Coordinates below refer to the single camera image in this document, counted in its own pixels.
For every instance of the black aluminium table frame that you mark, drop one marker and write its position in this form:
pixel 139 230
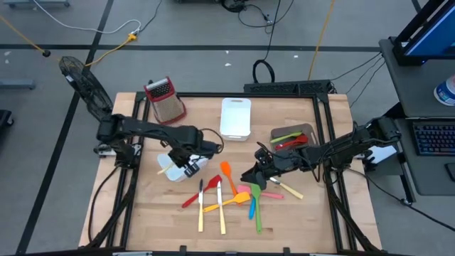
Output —
pixel 227 95

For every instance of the grey cart base bar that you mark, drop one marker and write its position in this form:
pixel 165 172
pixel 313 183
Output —
pixel 17 84
pixel 35 3

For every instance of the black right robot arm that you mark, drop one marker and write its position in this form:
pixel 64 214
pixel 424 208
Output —
pixel 341 145

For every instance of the green silicone spatula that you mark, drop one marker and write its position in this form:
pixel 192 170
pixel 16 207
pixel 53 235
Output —
pixel 258 217

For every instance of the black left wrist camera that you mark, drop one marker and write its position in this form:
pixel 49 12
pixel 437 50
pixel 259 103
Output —
pixel 192 170

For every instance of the white paper sheet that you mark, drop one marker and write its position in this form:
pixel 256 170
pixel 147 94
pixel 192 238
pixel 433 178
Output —
pixel 385 154

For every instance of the black mesh floor fan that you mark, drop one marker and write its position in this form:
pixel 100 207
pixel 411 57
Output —
pixel 89 89

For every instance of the white blue canister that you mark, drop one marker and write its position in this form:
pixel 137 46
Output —
pixel 446 92

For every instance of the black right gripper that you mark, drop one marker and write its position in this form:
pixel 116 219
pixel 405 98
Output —
pixel 284 161

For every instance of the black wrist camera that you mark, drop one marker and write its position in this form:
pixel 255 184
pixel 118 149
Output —
pixel 263 156
pixel 192 170

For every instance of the yellow silicone spatula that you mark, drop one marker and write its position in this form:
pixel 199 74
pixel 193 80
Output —
pixel 243 197

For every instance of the grey desk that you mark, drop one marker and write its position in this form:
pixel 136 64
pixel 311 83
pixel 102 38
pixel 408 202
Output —
pixel 409 89

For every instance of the small white plastic bin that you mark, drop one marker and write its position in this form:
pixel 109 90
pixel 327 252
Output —
pixel 234 121

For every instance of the grey keyboard tray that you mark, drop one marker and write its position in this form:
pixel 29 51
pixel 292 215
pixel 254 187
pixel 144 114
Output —
pixel 426 177

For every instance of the red silicone spatula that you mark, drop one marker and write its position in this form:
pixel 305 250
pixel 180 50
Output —
pixel 213 182

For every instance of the black backlit keyboard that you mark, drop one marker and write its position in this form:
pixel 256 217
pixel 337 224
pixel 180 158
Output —
pixel 433 138

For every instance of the black computer monitor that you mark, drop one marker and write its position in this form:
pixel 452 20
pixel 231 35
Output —
pixel 437 35

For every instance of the orange silicone spatula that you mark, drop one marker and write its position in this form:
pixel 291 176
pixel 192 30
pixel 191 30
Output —
pixel 225 168

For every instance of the red silicone spoon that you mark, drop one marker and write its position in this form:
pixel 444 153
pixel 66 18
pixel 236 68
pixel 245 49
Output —
pixel 300 140

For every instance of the large white plastic bin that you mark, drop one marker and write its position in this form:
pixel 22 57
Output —
pixel 176 176

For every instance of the grey translucent bin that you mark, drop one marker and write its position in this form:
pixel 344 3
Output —
pixel 305 129

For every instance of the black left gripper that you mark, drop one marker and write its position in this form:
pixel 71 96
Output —
pixel 206 149

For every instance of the pink silicone spatula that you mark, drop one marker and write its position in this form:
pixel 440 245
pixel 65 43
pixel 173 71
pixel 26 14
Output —
pixel 273 195

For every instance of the black perforated power box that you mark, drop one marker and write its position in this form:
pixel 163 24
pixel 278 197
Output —
pixel 284 87

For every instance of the black computer mouse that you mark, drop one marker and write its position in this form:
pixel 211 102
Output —
pixel 450 172

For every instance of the red steel box grater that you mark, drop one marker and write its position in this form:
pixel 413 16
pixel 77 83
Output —
pixel 165 106

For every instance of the blue silicone spatula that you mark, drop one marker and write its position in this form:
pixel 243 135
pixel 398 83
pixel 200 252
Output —
pixel 251 211

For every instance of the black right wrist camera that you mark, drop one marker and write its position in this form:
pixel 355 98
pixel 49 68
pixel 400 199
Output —
pixel 263 156

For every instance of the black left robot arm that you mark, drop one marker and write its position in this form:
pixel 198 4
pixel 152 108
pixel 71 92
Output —
pixel 142 129

